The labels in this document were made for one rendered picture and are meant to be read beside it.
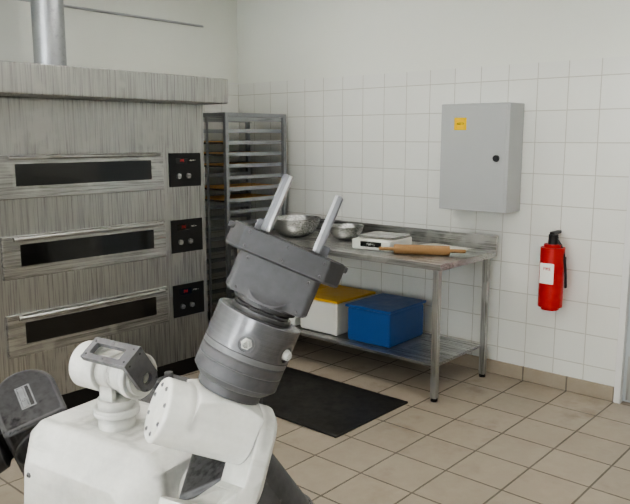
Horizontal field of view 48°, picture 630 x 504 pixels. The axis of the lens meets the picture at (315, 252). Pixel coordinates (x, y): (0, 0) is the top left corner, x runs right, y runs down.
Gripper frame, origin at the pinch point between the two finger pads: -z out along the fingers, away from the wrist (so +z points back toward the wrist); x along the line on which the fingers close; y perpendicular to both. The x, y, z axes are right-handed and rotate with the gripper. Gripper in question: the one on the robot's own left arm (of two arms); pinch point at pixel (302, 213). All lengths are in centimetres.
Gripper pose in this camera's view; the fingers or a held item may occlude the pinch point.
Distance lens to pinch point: 71.1
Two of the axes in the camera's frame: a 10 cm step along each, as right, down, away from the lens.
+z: -3.9, 9.2, 0.4
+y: 0.2, -0.3, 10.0
